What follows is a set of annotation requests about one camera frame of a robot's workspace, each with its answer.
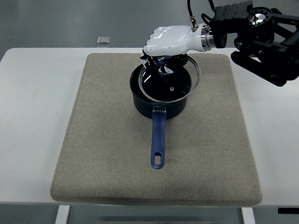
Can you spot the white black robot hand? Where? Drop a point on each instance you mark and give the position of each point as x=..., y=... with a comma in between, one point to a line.
x=171, y=40

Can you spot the glass pot lid blue knob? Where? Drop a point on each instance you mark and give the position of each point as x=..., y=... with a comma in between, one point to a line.
x=168, y=88

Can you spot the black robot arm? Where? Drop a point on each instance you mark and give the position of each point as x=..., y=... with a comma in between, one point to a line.
x=232, y=14

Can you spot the small silver square floor plate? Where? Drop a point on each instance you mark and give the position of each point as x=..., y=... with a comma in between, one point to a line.
x=103, y=39

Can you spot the beige fabric mat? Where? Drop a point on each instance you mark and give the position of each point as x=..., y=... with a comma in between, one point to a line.
x=103, y=143

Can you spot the white table leg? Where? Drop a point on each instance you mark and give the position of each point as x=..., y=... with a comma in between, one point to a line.
x=248, y=218
x=61, y=222

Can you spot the black table control panel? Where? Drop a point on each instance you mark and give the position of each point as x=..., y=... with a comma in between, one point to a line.
x=295, y=210

